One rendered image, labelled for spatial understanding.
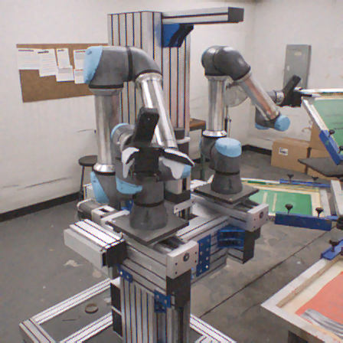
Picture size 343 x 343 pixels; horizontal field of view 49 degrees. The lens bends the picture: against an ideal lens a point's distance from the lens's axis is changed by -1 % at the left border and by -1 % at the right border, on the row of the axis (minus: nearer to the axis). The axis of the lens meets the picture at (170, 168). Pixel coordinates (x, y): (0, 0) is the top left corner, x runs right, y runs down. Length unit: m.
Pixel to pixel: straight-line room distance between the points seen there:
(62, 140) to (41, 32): 1.24
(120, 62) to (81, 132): 3.64
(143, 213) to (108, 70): 0.52
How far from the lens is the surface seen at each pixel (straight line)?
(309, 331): 1.45
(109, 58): 1.24
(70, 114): 4.74
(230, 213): 1.76
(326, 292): 1.72
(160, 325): 2.04
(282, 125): 1.83
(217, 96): 1.79
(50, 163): 4.74
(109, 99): 1.26
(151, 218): 1.40
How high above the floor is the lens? 1.91
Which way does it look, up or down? 18 degrees down
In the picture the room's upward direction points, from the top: straight up
